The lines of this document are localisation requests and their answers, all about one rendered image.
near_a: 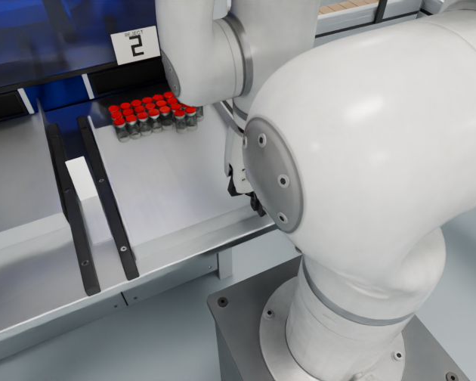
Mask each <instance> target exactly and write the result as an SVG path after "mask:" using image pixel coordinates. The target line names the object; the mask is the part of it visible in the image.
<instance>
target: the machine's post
mask: <svg viewBox="0 0 476 381"><path fill-rule="evenodd" d="M226 15H227V0H215V5H214V11H213V20H216V19H220V18H222V17H225V16H226ZM217 260H218V269H217V270H215V272H216V274H217V276H218V278H219V280H222V279H224V278H226V277H229V276H231V275H233V255H232V247H231V248H229V249H226V250H224V251H222V252H219V253H217Z"/></svg>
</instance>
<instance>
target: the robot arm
mask: <svg viewBox="0 0 476 381"><path fill-rule="evenodd" d="M214 5H215V0H155V6H156V22H157V29H158V34H159V43H160V48H161V53H162V63H163V66H164V70H165V77H166V80H168V85H169V87H170V89H171V91H172V93H173V95H174V96H175V97H176V98H177V99H178V100H179V101H180V102H181V103H183V104H186V105H187V106H195V107H198V106H205V105H209V104H214V103H218V102H220V101H225V100H228V99H231V98H233V119H232V120H231V121H230V125H229V129H228V131H227V138H226V144H225V152H224V173H225V175H226V176H227V177H230V182H229V185H228V188H227V191H228V192H229V194H230V195H231V196H232V197H235V196H239V195H243V194H245V195H247V196H249V197H251V200H250V205H251V207H252V209H253V210H254V211H257V213H258V214H259V215H260V217H263V216H264V215H268V216H270V217H271V218H272V219H273V221H274V222H275V224H276V225H277V226H278V227H279V229H280V230H281V231H282V232H283V233H284V234H285V235H286V236H287V237H288V238H289V239H290V240H291V242H292V243H294V244H295V245H296V246H297V247H298V248H299V249H300V250H301V251H302V252H303V253H302V257H301V263H300V267H299V270H298V276H297V277H294V278H292V279H290V280H288V281H286V282H285V283H283V284H282V285H281V286H280V287H278V288H277V289H276V290H275V291H274V293H273V294H272V295H271V297H270V298H269V299H268V301H267V304H266V305H265V307H264V310H263V313H262V316H261V322H260V328H259V343H260V348H261V354H262V358H263V360H264V363H265V365H266V368H267V371H268V372H269V374H270V375H271V377H272V378H273V380H274V381H401V379H402V376H403V371H404V368H405V355H406V353H405V347H404V341H403V337H402V333H401V330H402V329H403V328H404V327H405V326H406V325H407V324H408V322H409V321H410V320H411V318H412V317H413V316H414V314H415V313H416V312H417V311H418V310H419V309H420V308H421V306H422V305H423V304H424V303H425V301H426V300H427V299H428V297H429V296H430V295H431V294H432V292H433V291H434V289H435V287H436V286H437V285H438V283H439V281H440V279H441V277H442V274H443V272H444V267H445V262H446V246H445V240H444V235H443V233H442V230H441V228H440V227H441V225H444V224H445V223H447V222H448V221H450V220H452V219H454V218H456V217H458V216H460V215H462V214H464V213H466V212H468V211H470V210H473V209H475V208H476V0H444V3H443V5H442V7H441V9H440V11H439V12H438V14H433V15H430V16H427V17H421V18H418V19H415V20H409V21H406V22H402V23H397V24H394V25H391V26H386V27H382V28H379V29H374V30H370V31H367V32H364V33H358V34H356V35H352V36H348V37H344V38H342V39H338V40H335V41H333V42H329V43H326V44H324V45H321V46H318V47H316V48H313V47H314V38H315V32H316V28H317V18H318V14H319V8H320V0H231V6H230V10H229V12H228V14H227V15H226V16H225V17H222V18H220V19H216V20H213V11H214Z"/></svg>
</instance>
